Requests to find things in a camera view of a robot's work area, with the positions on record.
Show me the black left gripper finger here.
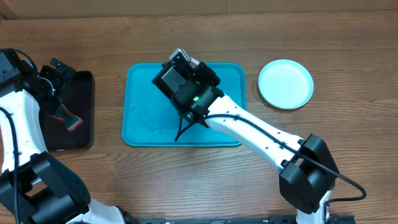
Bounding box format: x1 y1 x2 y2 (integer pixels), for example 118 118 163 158
43 96 63 118
50 58 76 80

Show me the pink green scrub sponge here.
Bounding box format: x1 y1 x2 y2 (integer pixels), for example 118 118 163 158
52 103 83 131

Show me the light blue plate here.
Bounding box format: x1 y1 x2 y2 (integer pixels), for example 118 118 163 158
258 59 314 110

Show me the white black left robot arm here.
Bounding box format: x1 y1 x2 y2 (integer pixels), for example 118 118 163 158
1 49 137 224

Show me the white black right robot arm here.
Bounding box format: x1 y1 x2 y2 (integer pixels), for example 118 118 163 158
121 62 300 171

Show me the black rectangular water tray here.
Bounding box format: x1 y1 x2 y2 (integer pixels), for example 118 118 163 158
39 71 95 151

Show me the teal plastic serving tray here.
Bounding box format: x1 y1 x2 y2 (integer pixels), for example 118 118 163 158
121 62 240 147

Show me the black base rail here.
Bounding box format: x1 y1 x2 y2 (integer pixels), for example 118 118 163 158
127 215 356 224

